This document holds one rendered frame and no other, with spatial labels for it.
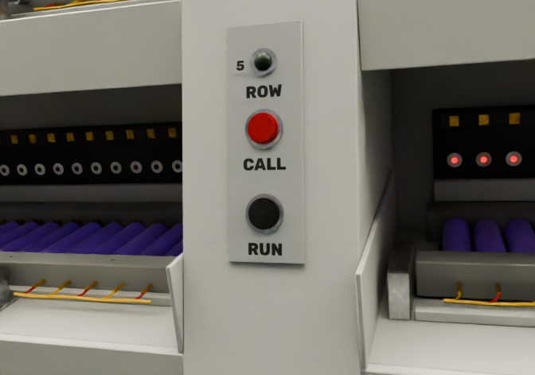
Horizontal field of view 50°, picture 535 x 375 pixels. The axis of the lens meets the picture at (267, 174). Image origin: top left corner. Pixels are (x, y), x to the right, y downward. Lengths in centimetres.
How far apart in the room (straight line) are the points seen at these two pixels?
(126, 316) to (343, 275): 15
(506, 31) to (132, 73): 20
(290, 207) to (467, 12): 13
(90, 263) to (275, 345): 15
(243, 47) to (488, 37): 12
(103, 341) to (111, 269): 6
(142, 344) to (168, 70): 15
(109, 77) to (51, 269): 14
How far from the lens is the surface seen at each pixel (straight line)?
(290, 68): 29
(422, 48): 30
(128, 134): 52
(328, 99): 29
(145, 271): 38
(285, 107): 29
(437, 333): 33
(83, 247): 45
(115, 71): 35
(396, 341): 32
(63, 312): 40
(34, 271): 43
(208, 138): 30
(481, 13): 30
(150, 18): 34
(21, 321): 40
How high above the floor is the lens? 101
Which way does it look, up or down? 1 degrees up
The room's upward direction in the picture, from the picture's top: 1 degrees counter-clockwise
